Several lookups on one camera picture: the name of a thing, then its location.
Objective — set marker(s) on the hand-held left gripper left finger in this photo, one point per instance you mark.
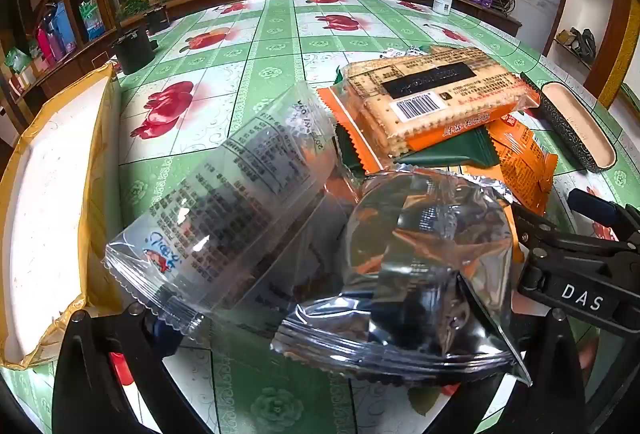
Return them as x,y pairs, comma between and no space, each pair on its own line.
161,338

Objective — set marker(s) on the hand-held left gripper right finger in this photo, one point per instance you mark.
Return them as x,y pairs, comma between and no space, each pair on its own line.
540,364

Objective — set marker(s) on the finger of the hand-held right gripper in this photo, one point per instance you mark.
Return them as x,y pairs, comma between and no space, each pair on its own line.
592,208
535,229

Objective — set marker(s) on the orange biscuit packet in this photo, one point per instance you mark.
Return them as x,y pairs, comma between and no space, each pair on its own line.
520,158

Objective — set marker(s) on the silver foil snack packet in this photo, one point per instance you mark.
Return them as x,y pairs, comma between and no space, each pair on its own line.
425,264

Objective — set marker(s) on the clear printed snack packet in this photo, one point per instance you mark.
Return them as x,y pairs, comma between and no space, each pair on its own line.
240,194

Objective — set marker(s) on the black label cracker packet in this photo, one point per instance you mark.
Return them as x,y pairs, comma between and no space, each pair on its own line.
425,103

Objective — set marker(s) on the yellow cardboard box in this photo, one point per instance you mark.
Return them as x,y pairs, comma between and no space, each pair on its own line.
50,194

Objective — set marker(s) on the dark green snack packet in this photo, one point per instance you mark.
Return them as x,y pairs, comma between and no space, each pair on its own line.
350,148
450,149

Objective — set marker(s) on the black cup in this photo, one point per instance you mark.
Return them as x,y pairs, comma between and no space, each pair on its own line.
132,51

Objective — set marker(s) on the green box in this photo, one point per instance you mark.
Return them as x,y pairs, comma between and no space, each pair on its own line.
17,61

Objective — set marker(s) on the small black box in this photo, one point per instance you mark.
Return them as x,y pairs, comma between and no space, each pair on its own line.
157,18

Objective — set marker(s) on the blue packet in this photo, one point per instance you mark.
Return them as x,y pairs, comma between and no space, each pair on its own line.
62,27

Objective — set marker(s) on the light green packet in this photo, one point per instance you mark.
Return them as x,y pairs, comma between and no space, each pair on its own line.
92,16

